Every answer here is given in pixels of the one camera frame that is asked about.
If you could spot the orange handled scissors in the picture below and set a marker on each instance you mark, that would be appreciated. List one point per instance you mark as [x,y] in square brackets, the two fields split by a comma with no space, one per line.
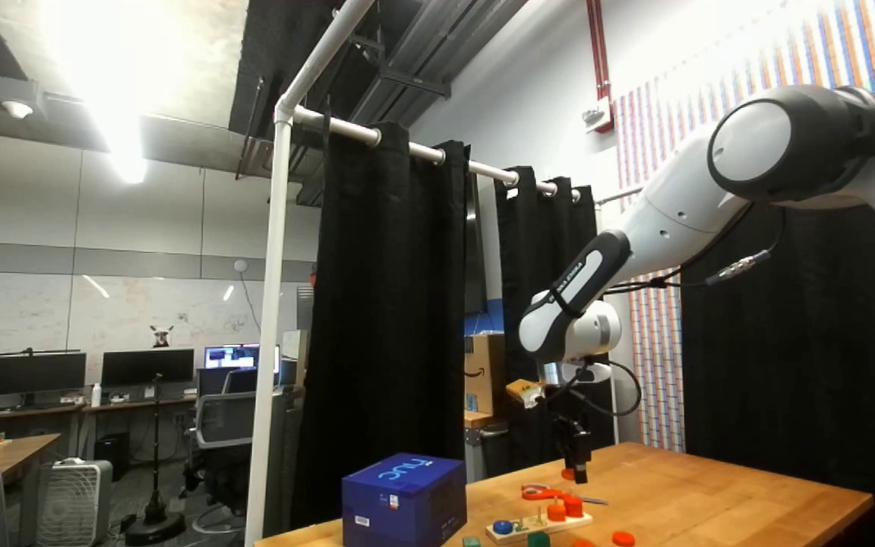
[540,493]

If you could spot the white box fan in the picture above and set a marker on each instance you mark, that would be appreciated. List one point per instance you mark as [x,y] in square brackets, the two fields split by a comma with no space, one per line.
[75,501]

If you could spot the flat orange disc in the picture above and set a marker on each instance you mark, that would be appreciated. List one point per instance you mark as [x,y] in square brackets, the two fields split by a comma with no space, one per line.
[624,538]

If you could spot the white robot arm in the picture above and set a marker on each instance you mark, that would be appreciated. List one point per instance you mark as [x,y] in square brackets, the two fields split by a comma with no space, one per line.
[771,222]

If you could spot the computer monitor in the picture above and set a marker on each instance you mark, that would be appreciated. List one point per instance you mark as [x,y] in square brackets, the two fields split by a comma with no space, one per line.
[40,372]
[146,370]

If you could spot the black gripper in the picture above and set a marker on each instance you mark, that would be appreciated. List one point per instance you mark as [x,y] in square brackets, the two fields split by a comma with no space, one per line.
[572,434]

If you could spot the round orange block on board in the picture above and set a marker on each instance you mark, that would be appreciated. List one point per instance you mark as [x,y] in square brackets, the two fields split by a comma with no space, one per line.
[572,506]

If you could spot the blue cardboard box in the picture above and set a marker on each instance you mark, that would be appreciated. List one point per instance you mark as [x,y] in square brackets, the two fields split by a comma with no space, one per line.
[404,501]

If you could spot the black curtain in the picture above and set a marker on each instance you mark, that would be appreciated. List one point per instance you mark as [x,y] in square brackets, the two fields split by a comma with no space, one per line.
[386,350]

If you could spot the grey office chair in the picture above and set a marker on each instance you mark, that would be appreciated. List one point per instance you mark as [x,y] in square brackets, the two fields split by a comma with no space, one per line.
[223,445]

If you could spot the blue round block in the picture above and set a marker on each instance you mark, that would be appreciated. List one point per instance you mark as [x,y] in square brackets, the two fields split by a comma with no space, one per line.
[501,526]

